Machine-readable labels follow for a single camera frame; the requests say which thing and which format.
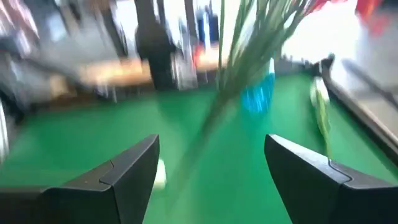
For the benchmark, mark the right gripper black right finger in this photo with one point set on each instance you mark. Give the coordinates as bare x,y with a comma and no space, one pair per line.
311,193

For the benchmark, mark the green table mat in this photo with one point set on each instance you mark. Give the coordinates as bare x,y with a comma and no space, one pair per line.
77,140

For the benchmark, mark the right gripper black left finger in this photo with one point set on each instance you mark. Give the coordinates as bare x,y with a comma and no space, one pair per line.
124,193

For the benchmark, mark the teal glass vase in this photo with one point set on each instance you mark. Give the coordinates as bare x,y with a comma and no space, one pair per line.
258,96

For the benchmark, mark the white artificial tulip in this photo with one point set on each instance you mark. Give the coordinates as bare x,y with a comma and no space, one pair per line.
160,174
321,118

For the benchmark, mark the red artificial flower bunch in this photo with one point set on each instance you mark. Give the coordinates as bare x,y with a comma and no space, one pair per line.
371,12
202,133

